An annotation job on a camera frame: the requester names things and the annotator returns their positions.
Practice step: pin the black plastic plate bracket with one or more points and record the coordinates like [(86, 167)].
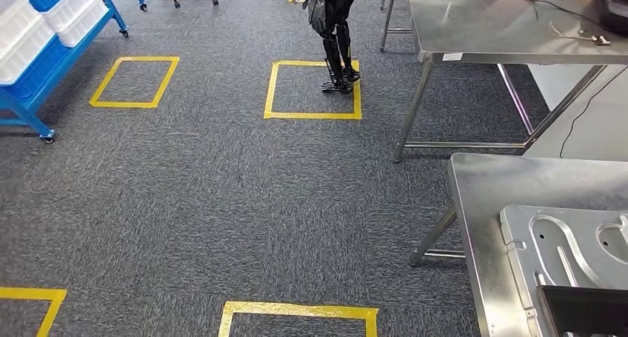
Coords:
[(588, 315)]

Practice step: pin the steel workbench table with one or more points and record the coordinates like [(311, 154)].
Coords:
[(481, 202)]

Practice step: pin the black humanoid robot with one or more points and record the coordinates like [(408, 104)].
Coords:
[(333, 45)]

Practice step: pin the stamped silver metal plate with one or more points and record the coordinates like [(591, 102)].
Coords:
[(520, 227)]

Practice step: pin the small steel table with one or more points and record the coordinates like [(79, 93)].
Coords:
[(490, 20)]

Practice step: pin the white plastic crate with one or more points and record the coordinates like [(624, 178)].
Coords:
[(78, 16), (19, 45)]

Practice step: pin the large white cabinet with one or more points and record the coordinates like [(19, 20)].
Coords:
[(603, 138)]

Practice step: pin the black foam tray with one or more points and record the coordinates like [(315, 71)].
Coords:
[(613, 8)]

